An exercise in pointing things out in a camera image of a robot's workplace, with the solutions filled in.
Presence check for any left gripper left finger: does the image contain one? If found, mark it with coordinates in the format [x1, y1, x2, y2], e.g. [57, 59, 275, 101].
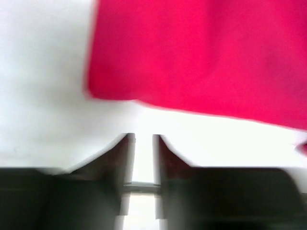
[0, 133, 135, 230]

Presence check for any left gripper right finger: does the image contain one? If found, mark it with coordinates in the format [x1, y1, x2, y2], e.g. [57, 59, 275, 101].
[153, 135, 307, 230]

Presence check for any magenta t shirt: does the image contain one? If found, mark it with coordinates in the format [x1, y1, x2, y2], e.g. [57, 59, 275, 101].
[88, 0, 307, 129]

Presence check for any aluminium table rail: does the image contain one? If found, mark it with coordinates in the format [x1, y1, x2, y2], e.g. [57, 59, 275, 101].
[123, 182, 160, 194]

